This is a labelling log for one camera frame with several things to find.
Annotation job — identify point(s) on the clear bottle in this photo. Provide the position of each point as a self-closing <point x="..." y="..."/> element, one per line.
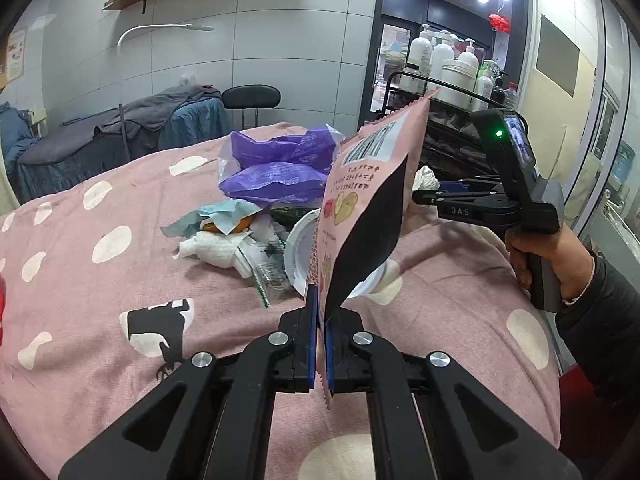
<point x="511" y="96"/>

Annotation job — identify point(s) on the wall poster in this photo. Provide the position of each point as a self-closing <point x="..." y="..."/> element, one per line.
<point x="16" y="52"/>

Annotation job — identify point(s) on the pink snack packet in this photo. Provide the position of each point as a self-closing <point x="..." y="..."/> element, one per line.
<point x="362" y="165"/>

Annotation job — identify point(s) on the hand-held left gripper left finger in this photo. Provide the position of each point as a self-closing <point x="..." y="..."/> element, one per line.
<point x="312" y="332"/>

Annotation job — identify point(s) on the grey blanket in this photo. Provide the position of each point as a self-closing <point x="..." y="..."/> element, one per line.
<point x="145" y="110"/>

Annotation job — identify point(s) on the purple plastic bag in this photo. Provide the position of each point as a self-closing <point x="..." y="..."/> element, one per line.
<point x="270" y="182"/>
<point x="285" y="145"/>

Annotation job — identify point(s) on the teal paper sheet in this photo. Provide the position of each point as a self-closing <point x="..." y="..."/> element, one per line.
<point x="210" y="212"/>

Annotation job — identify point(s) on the person's right forearm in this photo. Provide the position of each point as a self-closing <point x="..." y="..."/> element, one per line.
<point x="602" y="325"/>

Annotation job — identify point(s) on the blue cloth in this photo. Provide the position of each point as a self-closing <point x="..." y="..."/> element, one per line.
<point x="12" y="132"/>

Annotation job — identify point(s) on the red patterned cloth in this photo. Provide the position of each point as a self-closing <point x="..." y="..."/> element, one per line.
<point x="2" y="310"/>

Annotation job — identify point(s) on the clear green-edged plastic wrapper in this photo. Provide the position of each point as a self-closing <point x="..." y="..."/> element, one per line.
<point x="262" y="272"/>

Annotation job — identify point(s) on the red hanging ornament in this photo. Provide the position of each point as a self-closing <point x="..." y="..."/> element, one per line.
<point x="501" y="23"/>

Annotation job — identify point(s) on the glass sliding door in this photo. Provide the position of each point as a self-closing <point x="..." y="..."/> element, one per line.
<point x="605" y="110"/>

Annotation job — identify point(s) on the grey wall panel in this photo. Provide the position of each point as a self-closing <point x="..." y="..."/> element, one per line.
<point x="557" y="55"/>

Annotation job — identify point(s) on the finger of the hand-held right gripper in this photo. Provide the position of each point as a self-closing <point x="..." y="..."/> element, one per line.
<point x="455" y="211"/>
<point x="480" y="182"/>

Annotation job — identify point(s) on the pink polka dot blanket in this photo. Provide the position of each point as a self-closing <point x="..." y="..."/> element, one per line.
<point x="140" y="220"/>

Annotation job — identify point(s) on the black mesh rack cart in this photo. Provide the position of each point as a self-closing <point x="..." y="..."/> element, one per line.
<point x="445" y="130"/>

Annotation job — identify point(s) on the pale green bottle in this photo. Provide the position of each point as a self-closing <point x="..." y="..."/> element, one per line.
<point x="484" y="87"/>

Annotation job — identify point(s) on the white pump bottle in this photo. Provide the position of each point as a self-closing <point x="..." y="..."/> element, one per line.
<point x="469" y="57"/>
<point x="420" y="52"/>
<point x="442" y="57"/>

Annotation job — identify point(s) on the black bottle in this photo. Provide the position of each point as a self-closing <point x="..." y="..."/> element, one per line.
<point x="499" y="91"/>

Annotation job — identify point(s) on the small white tissue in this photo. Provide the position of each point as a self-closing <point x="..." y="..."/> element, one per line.
<point x="425" y="177"/>
<point x="265" y="230"/>

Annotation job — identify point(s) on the large white jar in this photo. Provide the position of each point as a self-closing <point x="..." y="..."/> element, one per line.
<point x="456" y="82"/>

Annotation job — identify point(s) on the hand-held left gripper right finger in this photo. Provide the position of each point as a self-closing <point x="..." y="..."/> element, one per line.
<point x="330" y="362"/>

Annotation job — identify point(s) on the black chair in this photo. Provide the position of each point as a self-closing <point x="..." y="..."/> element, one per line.
<point x="250" y="96"/>

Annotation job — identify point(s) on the orange peel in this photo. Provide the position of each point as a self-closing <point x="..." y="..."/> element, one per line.
<point x="240" y="225"/>

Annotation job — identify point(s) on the green white printed packet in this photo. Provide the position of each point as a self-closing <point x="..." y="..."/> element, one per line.
<point x="287" y="213"/>

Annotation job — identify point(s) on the person's right hand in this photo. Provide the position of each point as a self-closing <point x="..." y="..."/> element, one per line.
<point x="572" y="260"/>

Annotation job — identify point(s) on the white paper towel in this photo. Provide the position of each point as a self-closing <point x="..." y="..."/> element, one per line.
<point x="210" y="247"/>

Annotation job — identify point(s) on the cream cloth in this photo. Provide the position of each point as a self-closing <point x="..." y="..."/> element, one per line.
<point x="6" y="187"/>

